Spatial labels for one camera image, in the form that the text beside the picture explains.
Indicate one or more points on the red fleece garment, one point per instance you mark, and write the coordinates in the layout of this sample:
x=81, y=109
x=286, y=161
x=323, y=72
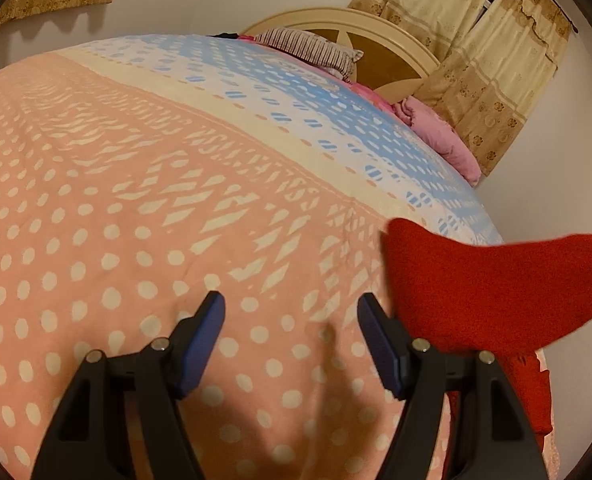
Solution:
x=475, y=285

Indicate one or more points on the pink and blue dotted bedspread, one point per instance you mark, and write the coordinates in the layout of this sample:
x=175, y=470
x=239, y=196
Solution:
x=126, y=210

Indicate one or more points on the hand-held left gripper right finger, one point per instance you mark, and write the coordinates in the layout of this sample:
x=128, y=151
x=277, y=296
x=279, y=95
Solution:
x=378, y=345

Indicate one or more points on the striped pillow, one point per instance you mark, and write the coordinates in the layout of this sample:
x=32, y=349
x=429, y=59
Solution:
x=306, y=45

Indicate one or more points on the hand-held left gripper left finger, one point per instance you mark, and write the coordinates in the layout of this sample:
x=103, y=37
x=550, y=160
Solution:
x=203, y=340

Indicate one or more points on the pink quilt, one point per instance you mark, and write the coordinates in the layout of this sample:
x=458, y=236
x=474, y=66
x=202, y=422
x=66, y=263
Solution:
x=440, y=130

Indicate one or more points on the cream wooden headboard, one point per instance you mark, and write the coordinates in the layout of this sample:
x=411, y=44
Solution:
x=390, y=60

